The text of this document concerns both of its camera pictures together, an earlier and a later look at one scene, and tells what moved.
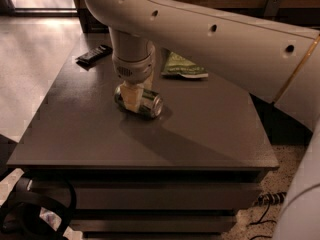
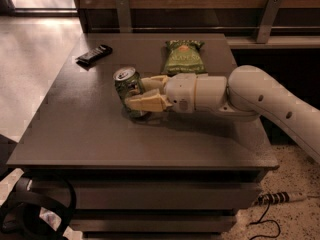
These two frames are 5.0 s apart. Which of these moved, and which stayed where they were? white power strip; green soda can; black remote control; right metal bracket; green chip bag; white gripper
Moved: white gripper; green soda can
Stayed: green chip bag; white power strip; black remote control; right metal bracket
